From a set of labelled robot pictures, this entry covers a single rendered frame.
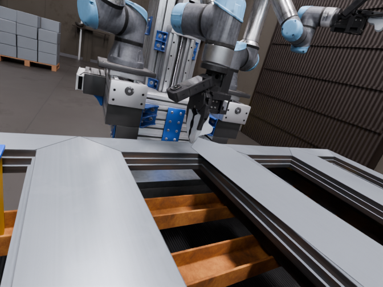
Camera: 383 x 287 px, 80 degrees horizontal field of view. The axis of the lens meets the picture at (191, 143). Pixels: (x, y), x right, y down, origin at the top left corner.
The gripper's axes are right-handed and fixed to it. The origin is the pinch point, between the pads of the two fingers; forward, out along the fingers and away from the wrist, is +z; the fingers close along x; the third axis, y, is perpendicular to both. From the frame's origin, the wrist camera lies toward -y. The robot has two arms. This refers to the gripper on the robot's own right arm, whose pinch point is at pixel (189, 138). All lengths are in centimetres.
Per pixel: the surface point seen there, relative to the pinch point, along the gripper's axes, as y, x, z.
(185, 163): 2.5, 2.9, 9.1
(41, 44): -57, 676, 20
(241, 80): 328, 352, -13
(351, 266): 12.3, -40.7, 6.9
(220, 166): 9.2, -5.0, 6.3
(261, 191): 13.3, -17.9, 6.6
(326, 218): 22.6, -30.3, 6.8
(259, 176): 19.1, -11.4, 6.5
